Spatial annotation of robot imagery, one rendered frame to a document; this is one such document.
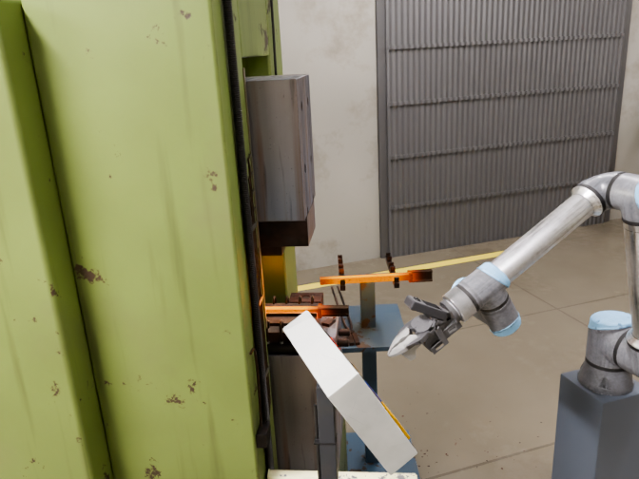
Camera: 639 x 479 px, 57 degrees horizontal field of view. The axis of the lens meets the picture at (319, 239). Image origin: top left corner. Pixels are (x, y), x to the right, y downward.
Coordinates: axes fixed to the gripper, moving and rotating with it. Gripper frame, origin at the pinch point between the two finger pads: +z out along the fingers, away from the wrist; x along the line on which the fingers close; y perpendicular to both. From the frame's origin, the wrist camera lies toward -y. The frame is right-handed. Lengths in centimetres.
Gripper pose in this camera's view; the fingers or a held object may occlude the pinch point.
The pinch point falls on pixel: (391, 351)
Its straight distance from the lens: 158.7
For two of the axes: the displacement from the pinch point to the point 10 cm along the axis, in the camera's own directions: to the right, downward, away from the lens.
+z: -7.9, 6.0, -1.0
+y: 5.2, 7.5, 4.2
